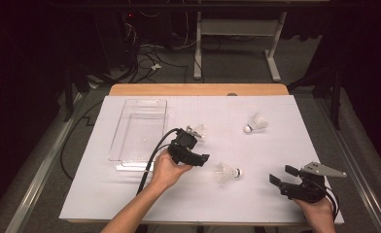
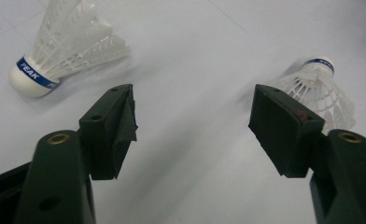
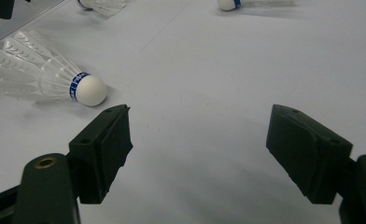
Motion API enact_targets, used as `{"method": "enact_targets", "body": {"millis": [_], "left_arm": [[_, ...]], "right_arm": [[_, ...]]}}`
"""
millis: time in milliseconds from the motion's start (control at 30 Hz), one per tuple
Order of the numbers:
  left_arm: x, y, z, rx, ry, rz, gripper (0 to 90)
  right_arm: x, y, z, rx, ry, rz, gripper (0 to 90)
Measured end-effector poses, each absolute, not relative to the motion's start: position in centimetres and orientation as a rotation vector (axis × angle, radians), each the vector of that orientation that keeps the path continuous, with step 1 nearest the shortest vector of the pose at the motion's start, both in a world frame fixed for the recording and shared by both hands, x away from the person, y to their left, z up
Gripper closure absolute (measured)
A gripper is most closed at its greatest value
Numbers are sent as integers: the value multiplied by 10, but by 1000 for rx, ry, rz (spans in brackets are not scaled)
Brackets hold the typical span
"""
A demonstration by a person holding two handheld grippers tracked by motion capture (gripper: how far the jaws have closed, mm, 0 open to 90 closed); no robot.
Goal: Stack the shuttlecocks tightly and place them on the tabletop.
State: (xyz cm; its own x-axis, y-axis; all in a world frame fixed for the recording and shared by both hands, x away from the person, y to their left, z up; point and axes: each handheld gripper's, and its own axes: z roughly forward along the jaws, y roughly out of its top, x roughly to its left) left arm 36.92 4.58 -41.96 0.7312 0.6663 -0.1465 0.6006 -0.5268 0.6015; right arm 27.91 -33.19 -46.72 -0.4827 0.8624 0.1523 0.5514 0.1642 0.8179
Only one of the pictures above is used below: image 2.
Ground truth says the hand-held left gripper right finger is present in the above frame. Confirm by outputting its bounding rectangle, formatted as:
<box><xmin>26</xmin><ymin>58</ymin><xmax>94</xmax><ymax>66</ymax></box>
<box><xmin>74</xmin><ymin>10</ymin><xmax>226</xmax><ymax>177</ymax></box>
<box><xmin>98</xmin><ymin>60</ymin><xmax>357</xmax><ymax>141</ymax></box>
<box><xmin>247</xmin><ymin>83</ymin><xmax>326</xmax><ymax>179</ymax></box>

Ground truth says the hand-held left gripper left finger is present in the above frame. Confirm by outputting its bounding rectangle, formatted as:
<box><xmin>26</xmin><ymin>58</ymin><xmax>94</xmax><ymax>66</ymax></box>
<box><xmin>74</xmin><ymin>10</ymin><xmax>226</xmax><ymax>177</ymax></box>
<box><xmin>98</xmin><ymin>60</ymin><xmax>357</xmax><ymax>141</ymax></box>
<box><xmin>77</xmin><ymin>83</ymin><xmax>139</xmax><ymax>181</ymax></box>

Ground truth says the white shuttlecock with blue band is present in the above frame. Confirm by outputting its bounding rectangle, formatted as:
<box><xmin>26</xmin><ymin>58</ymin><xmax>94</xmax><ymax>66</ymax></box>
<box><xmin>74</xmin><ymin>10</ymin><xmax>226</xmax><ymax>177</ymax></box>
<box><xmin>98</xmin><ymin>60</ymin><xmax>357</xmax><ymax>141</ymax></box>
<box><xmin>7</xmin><ymin>0</ymin><xmax>133</xmax><ymax>99</ymax></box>
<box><xmin>269</xmin><ymin>55</ymin><xmax>357</xmax><ymax>133</ymax></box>

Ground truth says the white table cover board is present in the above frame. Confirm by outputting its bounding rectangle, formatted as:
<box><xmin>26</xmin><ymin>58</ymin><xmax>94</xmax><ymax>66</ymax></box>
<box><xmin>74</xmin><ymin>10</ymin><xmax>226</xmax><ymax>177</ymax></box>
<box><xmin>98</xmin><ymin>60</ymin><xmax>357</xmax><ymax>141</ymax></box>
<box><xmin>0</xmin><ymin>0</ymin><xmax>366</xmax><ymax>224</ymax></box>

